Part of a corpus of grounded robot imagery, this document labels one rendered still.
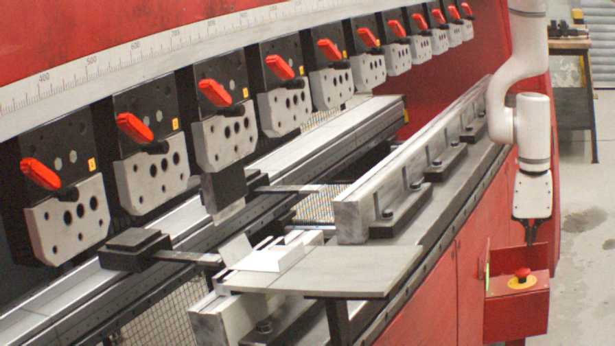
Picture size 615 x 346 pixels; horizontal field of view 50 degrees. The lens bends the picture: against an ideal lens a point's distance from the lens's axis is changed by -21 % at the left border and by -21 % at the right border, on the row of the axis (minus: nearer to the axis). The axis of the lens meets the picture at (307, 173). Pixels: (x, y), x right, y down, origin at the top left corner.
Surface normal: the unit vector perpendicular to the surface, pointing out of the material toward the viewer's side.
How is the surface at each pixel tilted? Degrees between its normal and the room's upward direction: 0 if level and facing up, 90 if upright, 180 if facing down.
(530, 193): 90
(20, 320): 0
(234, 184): 90
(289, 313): 0
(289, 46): 90
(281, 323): 0
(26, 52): 90
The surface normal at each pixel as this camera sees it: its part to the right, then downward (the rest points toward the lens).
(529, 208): -0.27, 0.25
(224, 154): 0.90, -0.03
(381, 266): -0.14, -0.96
